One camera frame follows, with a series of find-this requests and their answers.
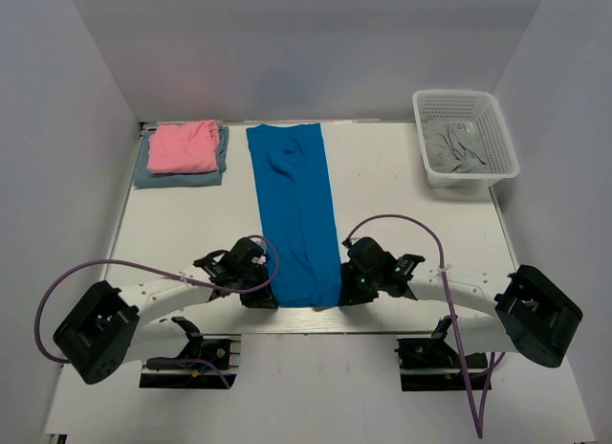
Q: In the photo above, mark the white plastic basket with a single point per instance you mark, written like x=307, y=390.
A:
x=478, y=110

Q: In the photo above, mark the pink folded t shirt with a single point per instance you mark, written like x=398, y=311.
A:
x=187, y=148

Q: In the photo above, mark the grey t shirt in basket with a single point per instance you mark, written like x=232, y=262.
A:
x=452, y=147

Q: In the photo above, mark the grey-blue folded t shirt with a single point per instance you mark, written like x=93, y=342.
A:
x=143, y=179

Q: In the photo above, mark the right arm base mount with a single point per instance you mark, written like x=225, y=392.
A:
x=429, y=364

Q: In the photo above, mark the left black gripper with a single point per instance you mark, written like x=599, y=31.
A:
x=260, y=292

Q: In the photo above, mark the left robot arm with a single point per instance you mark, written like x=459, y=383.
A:
x=110, y=326

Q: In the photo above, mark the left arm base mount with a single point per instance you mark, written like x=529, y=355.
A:
x=177, y=355

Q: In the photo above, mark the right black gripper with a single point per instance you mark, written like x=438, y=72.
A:
x=354, y=290

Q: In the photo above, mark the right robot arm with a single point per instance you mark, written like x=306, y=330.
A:
x=532, y=317

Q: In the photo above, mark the blue t shirt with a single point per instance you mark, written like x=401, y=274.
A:
x=296, y=211

